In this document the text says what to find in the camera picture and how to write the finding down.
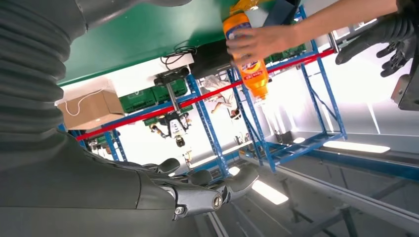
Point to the ceiling light strip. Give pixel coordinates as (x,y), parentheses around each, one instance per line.
(270,193)
(356,147)

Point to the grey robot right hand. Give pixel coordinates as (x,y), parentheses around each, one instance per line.
(82,196)

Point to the dark blue side panel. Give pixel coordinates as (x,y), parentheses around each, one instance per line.
(281,11)

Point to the white humanoid robot on stand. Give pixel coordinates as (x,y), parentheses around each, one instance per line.
(175,126)

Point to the blue storage rack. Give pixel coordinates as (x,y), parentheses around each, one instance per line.
(209,130)
(265,153)

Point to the brown cardboard box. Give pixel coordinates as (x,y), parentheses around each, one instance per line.
(95,111)

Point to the person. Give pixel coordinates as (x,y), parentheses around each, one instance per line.
(222,95)

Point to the green plastic crate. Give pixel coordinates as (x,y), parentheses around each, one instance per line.
(160,95)
(288,54)
(137,101)

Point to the red rack beam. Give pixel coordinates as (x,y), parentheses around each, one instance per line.
(131,119)

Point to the crumpled yellow plastic bag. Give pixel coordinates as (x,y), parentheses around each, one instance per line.
(244,5)

